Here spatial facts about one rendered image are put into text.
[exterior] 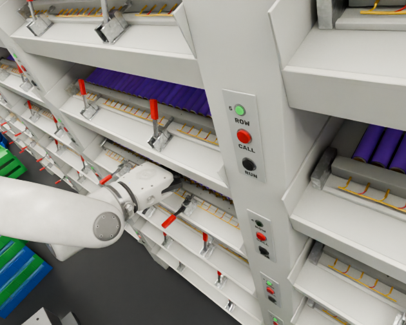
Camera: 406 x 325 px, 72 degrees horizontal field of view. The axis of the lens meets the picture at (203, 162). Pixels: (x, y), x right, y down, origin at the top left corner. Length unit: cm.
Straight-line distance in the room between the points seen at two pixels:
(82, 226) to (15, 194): 11
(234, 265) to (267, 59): 63
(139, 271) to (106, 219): 110
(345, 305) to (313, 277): 6
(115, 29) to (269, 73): 26
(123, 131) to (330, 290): 49
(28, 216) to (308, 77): 40
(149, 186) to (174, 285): 93
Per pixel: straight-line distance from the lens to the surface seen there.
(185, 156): 49
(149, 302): 147
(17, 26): 85
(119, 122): 66
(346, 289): 55
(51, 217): 46
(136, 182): 60
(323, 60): 25
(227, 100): 30
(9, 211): 49
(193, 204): 66
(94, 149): 97
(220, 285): 98
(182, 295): 143
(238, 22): 25
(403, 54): 24
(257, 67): 26
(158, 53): 35
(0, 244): 167
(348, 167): 38
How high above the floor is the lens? 126
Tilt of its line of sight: 41 degrees down
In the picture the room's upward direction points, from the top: 18 degrees counter-clockwise
